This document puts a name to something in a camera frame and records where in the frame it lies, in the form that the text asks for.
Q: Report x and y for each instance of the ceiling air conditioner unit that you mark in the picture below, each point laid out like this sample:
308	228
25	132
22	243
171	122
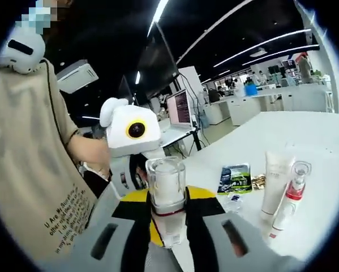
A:
77	78

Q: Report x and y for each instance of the white shoulder-worn device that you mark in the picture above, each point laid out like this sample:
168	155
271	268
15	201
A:
19	59

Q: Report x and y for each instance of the blue barrel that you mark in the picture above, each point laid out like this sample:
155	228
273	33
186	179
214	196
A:
250	90

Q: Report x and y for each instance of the ceiling light strip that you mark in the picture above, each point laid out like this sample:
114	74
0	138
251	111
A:
158	17
137	77

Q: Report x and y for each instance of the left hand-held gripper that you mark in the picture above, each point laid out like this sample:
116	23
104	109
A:
135	124

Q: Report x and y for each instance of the white skincare pump bottle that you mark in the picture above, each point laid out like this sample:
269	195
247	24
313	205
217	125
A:
285	209

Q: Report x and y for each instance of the gold foil skincare sachet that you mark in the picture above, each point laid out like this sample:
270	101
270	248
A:
258	182

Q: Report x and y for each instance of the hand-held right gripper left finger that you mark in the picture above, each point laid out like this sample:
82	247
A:
129	226

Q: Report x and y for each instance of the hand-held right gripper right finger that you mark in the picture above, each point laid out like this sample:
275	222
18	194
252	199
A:
203	226

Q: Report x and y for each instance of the black green skincare sachet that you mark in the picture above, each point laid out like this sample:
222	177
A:
234	178

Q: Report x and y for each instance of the blue water jug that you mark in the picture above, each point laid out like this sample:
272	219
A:
205	120

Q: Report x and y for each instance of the white square pillar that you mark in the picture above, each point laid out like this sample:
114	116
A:
196	82
330	85

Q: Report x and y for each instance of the white skincare tube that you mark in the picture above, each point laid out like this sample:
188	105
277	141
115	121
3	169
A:
274	184

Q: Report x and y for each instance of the clear skincare sachet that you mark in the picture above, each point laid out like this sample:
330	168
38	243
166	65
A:
235	197

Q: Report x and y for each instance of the white counter row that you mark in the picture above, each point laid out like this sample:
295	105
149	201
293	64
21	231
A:
271	102

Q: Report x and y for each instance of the open silver laptop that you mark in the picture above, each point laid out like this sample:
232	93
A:
179	107

